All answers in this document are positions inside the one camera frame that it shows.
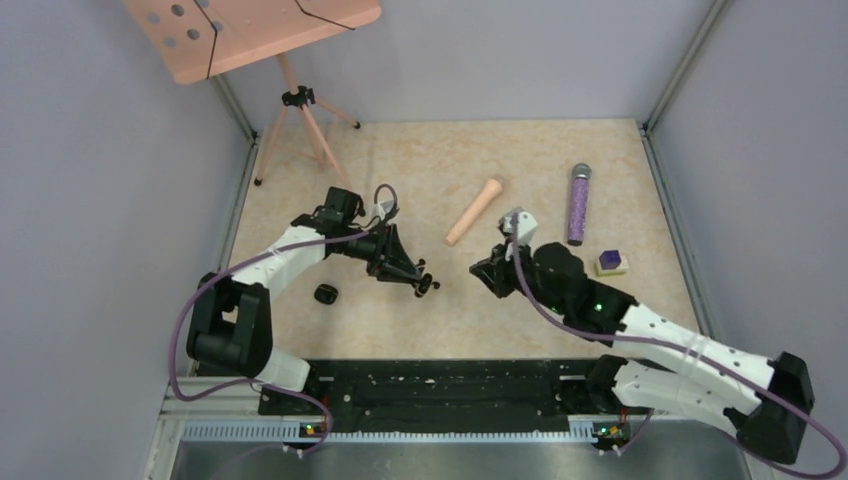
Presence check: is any black glossy earbud charging case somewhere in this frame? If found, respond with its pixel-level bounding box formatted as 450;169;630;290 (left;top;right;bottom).
414;273;441;298

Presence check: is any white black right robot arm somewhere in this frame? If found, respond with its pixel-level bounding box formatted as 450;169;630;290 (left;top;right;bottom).
469;242;814;465

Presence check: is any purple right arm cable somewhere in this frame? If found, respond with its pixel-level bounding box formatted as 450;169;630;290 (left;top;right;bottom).
506;215;839;480

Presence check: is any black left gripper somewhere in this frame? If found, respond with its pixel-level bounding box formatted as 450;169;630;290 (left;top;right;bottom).
336;221;421;285

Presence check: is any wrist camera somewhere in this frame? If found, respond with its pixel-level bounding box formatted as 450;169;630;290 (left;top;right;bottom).
498;207;538;246
371;200;398;222

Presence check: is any purple glitter microphone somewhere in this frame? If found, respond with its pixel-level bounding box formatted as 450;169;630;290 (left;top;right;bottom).
567;163;592;246

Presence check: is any pink wooden flute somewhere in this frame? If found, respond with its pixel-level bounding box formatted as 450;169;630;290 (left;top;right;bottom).
444;176;506;246

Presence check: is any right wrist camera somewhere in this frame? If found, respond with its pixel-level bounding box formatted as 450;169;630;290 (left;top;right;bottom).
498;207;538;246

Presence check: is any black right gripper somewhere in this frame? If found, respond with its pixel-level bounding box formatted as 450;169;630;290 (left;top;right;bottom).
473;235;568;315

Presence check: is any black case lid piece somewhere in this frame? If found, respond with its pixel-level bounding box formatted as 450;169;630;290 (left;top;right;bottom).
313;284;339;305

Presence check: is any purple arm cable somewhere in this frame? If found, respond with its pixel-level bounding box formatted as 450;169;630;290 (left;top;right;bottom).
506;215;839;480
168;183;399;458

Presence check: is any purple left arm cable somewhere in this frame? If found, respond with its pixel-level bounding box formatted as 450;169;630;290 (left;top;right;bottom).
168;183;399;458

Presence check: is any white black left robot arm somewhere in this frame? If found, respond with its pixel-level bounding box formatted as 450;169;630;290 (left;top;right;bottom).
186;187;436;414

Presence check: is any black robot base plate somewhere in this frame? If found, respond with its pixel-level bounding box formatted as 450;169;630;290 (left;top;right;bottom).
258;359;648;434

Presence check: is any grey slotted cable duct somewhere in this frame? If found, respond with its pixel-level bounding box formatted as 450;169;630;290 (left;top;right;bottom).
180;420;597;444

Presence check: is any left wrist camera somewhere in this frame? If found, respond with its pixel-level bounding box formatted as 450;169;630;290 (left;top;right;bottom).
371;200;398;222

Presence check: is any pink music stand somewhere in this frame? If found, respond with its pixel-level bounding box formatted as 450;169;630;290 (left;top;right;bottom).
123;0;384;190

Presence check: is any purple cube on block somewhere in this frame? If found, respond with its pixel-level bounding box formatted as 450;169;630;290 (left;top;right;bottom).
595;250;630;277

